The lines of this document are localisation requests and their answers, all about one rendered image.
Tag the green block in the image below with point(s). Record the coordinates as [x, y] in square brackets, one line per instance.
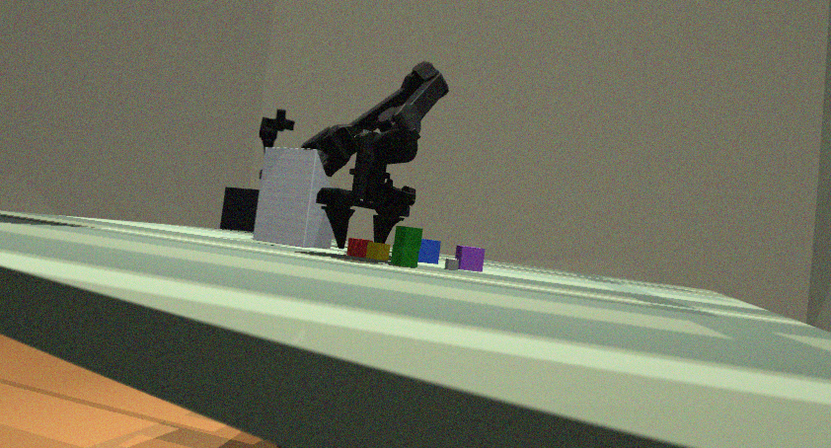
[404, 256]
[408, 237]

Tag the olive yellow block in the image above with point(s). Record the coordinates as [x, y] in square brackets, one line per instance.
[378, 251]

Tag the purple block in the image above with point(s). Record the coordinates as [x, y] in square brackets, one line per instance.
[470, 258]

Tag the red block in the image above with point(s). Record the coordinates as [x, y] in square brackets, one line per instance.
[357, 247]

